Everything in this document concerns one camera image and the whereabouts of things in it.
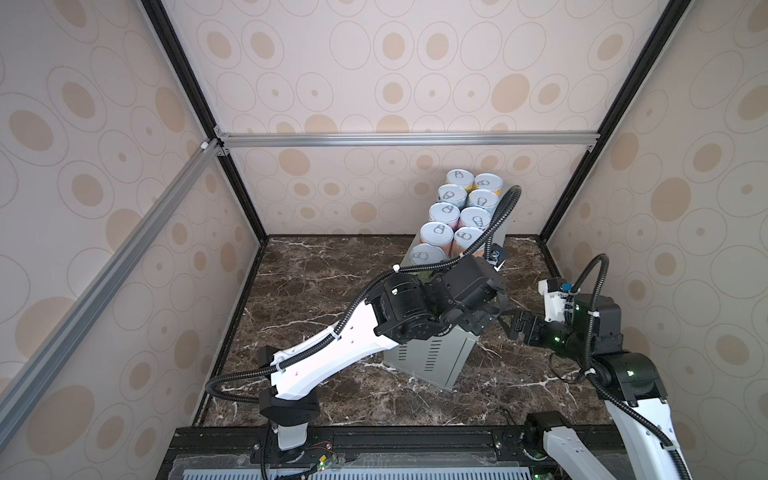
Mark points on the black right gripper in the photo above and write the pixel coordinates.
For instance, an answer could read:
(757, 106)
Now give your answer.
(536, 322)

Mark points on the orange fruit label can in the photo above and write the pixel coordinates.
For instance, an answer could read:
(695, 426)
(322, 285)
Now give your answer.
(463, 238)

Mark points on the pink flower label can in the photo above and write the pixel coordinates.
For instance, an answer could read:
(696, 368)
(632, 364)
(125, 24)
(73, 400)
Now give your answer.
(475, 217)

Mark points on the green label can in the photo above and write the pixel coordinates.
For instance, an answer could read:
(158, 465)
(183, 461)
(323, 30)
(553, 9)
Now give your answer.
(425, 254)

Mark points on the brown label can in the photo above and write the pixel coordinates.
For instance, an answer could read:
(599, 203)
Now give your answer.
(437, 234)

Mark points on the teal label can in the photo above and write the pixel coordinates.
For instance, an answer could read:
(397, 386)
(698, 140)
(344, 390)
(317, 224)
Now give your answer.
(484, 199)

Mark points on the yellow orange label can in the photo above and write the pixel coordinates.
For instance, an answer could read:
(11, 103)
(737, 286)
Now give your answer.
(490, 182)

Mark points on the light blue label can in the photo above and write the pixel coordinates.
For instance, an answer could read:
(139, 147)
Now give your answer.
(452, 194)

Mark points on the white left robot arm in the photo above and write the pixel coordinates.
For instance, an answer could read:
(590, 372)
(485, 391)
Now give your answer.
(395, 310)

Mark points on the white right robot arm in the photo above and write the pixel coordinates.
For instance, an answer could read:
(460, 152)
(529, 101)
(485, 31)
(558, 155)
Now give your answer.
(628, 383)

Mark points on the grey metal cabinet box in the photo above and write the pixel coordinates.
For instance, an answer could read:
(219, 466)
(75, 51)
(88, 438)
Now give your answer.
(440, 359)

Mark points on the silver aluminium crossbar back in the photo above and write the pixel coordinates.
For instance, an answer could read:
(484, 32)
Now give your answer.
(419, 139)

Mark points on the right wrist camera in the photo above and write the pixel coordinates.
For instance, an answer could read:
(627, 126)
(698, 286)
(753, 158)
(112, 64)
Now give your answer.
(555, 293)

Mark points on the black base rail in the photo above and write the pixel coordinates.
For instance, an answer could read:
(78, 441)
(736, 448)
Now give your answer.
(364, 452)

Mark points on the black corner frame post right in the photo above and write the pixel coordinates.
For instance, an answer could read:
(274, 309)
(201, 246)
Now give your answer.
(649, 54)

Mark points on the black corner frame post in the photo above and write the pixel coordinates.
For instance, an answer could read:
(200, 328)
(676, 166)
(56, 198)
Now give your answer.
(649, 54)
(160, 23)

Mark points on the black corner frame post left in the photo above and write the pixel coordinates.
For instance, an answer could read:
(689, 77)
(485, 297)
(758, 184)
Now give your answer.
(160, 23)

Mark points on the silver aluminium rail left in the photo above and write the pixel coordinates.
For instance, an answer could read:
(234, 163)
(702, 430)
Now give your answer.
(39, 372)

